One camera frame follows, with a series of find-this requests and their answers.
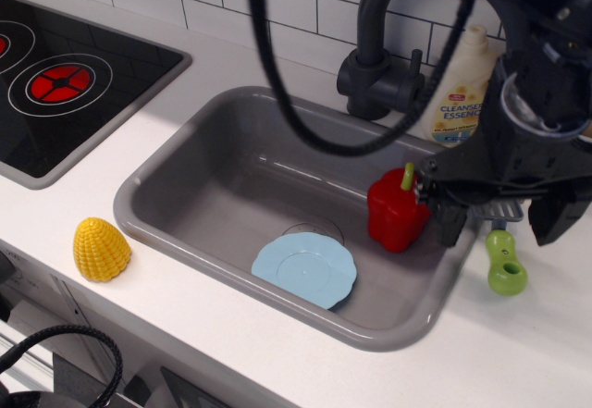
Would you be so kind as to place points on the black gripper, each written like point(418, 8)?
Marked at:
point(525, 145)

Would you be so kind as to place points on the green handled grey spatula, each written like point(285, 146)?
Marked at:
point(506, 275)

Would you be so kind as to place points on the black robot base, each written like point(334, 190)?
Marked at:
point(38, 384)

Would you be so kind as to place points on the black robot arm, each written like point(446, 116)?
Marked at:
point(559, 30)

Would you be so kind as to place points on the light blue plate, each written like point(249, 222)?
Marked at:
point(314, 267)

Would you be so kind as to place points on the grey sink basin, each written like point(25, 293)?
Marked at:
point(236, 177)

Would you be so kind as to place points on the red toy bell pepper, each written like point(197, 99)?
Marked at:
point(396, 219)

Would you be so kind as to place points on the white cleanser bottle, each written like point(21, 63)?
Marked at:
point(453, 113)

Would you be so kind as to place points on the dark grey faucet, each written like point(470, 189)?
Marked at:
point(373, 83)

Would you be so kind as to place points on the yellow toy corn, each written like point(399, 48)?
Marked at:
point(100, 251)

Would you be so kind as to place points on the black toy stove top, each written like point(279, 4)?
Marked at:
point(66, 85)

